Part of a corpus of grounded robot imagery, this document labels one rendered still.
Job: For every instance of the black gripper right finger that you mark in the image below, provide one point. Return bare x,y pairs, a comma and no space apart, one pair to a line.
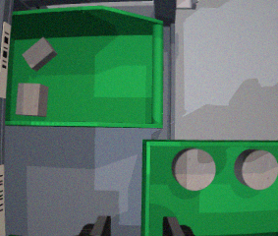
171,227

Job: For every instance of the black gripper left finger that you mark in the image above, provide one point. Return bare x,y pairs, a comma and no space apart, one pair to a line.
101,227

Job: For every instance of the grey block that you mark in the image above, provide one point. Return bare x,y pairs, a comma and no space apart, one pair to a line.
32,100
39,54

